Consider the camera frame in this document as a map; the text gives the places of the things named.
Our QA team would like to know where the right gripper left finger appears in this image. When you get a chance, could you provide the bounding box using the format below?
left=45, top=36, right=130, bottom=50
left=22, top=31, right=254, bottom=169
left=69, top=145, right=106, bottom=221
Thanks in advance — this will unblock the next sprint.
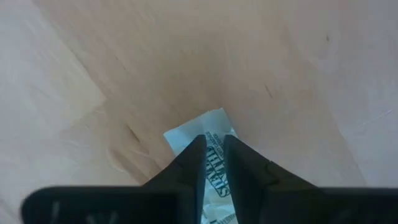
left=21, top=134, right=208, bottom=224

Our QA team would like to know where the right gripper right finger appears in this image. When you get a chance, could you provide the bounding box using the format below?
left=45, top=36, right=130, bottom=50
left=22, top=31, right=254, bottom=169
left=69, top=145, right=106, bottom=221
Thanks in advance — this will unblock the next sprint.
left=223, top=134, right=398, bottom=224

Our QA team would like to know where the white Stevia sweetener packet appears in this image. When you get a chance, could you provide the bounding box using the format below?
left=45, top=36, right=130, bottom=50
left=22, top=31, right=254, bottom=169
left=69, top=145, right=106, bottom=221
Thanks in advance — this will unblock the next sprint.
left=163, top=108, right=239, bottom=224

